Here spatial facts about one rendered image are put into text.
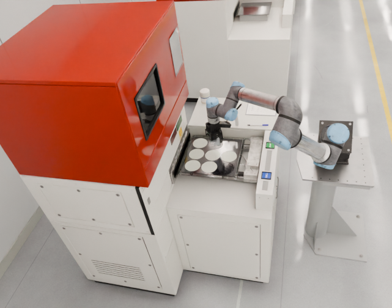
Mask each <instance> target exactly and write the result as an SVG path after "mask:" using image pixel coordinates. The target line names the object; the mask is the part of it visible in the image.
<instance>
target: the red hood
mask: <svg viewBox="0 0 392 308"><path fill-rule="evenodd" d="M188 95H189V92H188V84H187V77H186V73H185V66H184V61H183V54H182V46H181V42H180V34H179V27H178V22H177V15H176V7H175V3H174V1H144V2H110V3H93V4H59V5H52V6H51V7H50V8H48V9H47V10H46V11H44V12H43V13H42V14H40V15H39V16H38V17H37V18H35V19H34V20H33V21H31V22H30V23H29V24H27V25H26V26H25V27H24V28H22V29H21V30H20V31H18V32H17V33H16V34H15V35H13V36H12V37H11V38H9V39H8V40H7V41H5V42H4V43H3V44H2V45H0V145H1V147H2V148H3V150H4V151H5V153H6V155H7V156H8V157H9V159H10V160H11V162H12V164H13V165H14V166H15V168H16V170H17V171H18V173H19V174H20V175H30V176H37V177H49V178H60V179H67V180H78V181H85V182H96V183H108V184H114V185H126V186H137V187H144V188H148V187H149V185H150V183H151V181H152V178H153V176H154V173H155V171H156V169H157V167H158V164H159V162H160V160H161V157H162V155H163V153H164V150H165V148H166V146H167V144H168V141H169V138H170V137H171V135H172V132H173V130H174V127H175V125H176V123H177V120H178V118H179V115H180V113H181V111H182V109H183V106H184V104H185V102H186V100H187V97H188Z"/></svg>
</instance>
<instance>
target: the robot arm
mask: <svg viewBox="0 0 392 308"><path fill-rule="evenodd" d="M239 100H240V101H244V102H246V103H250V104H252V105H256V106H260V107H263V108H267V109H271V110H273V111H276V113H277V114H279V115H278V117H277V120H276V122H275V124H274V126H273V129H272V130H271V132H270V136H269V141H270V142H271V143H272V144H274V145H276V146H278V147H279V148H281V149H284V150H289V149H292V148H295V149H297V150H299V151H301V152H303V153H305V154H307V155H309V156H311V158H312V160H313V164H315V165H316V166H320V167H323V168H326V169H333V168H334V166H335V165H336V162H337V160H338V158H339V156H340V153H341V151H342V148H343V146H344V144H345V142H346V141H347V140H348V138H349V129H348V128H347V127H346V126H345V125H343V124H341V123H334V124H331V125H327V126H326V127H325V128H324V129H323V130H322V131H321V134H320V140H321V142H322V143H318V142H316V141H315V140H313V139H311V138H309V137H307V136H305V135H304V134H302V132H301V129H299V126H300V124H301V121H302V119H303V113H302V110H301V108H300V106H299V105H298V103H297V102H296V101H295V100H293V99H291V98H290V97H287V96H280V97H278V96H275V95H271V94H268V93H263V92H259V91H256V90H252V89H247V88H245V85H244V84H242V83H240V82H238V81H234V82H233V83H232V86H231V87H230V89H229V92H228V94H227V97H226V99H225V101H224V104H221V103H219V101H218V99H217V98H216V97H210V98H208V99H207V100H206V109H207V119H208V122H207V123H205V125H206V129H205V135H208V136H209V138H210V140H211V141H210V142H211V143H213V142H214V144H213V145H214V146H215V145H218V146H220V145H221V143H222V142H223V133H222V130H221V128H230V127H231V124H230V122H226V121H220V118H223V119H225V120H229V121H234V120H235V119H236V118H237V116H238V110H237V109H236V107H237V105H238V102H239ZM206 131H207V132H208V133H207V134H206Z"/></svg>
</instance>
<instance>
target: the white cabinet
mask: <svg viewBox="0 0 392 308"><path fill-rule="evenodd" d="M279 159H280V148H279V150H278V161H277V168H276V180H275V191H274V198H273V210H272V220H268V219H258V218H247V217H241V216H231V215H225V214H215V213H205V212H200V211H189V210H179V209H173V208H166V209H167V212H168V216H169V220H170V223H171V227H172V231H173V234H174V238H175V240H176V245H177V248H178V251H179V255H180V259H181V262H182V266H183V269H184V270H187V271H192V272H196V273H204V274H211V275H215V276H223V277H230V278H234V279H241V280H246V281H253V282H260V283H264V282H266V283H269V277H270V266H271V259H272V246H273V234H274V226H275V214H276V201H277V198H278V185H279Z"/></svg>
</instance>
